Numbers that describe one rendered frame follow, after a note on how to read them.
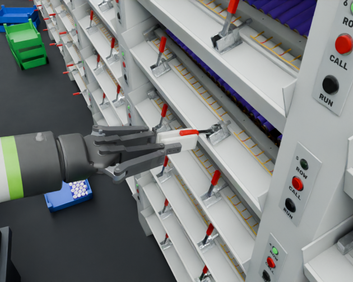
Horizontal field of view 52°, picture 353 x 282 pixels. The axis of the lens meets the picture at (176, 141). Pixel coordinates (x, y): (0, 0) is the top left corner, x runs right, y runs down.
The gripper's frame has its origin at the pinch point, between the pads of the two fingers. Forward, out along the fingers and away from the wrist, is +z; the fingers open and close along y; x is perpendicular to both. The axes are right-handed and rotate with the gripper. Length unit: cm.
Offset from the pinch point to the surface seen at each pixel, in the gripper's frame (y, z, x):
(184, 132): 0.3, 1.0, 1.8
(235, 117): 0.1, 11.6, 3.6
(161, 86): -21.8, 6.9, -1.6
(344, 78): 23.9, 1.5, 25.0
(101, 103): -98, 17, -54
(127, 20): -42.6, 5.5, 6.0
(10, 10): -303, -3, -81
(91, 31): -96, 11, -18
